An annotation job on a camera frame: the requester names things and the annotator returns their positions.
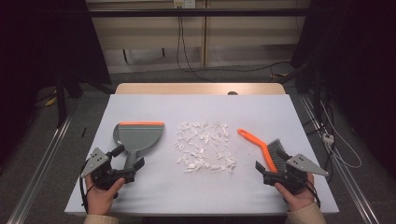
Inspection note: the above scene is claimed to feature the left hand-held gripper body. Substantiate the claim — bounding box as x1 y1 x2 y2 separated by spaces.
79 147 136 191

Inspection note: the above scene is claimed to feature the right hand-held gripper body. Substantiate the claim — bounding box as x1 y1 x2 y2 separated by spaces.
262 153 330 194

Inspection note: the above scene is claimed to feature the wooden table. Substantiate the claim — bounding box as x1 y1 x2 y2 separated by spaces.
114 82 287 96

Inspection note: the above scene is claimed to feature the right hand-held gripper black cable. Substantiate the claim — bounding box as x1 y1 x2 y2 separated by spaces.
292 174 321 209

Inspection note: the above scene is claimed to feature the pile of white paper scraps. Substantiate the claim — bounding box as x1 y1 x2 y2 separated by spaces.
172 120 238 175

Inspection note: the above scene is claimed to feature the black hanging wall cable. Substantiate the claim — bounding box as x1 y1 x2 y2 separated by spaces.
176 15 292 84

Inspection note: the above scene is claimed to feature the black metal stand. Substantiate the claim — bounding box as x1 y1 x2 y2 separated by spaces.
55 69 69 129

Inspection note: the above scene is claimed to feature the left hand-held gripper black cable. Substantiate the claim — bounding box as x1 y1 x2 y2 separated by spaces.
78 160 94 216

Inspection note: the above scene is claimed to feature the hand-held gripper black cable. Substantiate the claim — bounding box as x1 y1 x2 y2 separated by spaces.
78 160 94 216
292 174 321 209

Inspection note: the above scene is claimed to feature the person's right hand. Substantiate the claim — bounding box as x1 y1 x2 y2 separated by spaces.
274 172 316 213

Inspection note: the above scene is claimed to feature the orange brush with grey bristles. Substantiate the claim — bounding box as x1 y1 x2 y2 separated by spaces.
236 128 292 174

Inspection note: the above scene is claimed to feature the person's left hand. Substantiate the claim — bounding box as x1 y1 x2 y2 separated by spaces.
85 173 126 217

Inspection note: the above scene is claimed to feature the black curtain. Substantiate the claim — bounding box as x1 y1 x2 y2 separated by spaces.
0 0 112 169
289 0 396 178

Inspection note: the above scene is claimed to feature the white wall socket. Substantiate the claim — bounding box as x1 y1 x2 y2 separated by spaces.
173 0 197 9

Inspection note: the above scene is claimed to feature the white board mat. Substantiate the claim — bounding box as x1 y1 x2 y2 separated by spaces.
64 93 340 217

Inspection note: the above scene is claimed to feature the grey dustpan with orange edge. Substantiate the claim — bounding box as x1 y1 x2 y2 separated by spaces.
112 120 165 171

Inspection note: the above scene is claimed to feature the white floor cable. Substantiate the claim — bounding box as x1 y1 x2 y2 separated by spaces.
319 100 363 170

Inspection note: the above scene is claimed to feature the metal floor rail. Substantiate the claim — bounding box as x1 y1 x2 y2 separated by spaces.
299 93 380 224
6 115 74 224

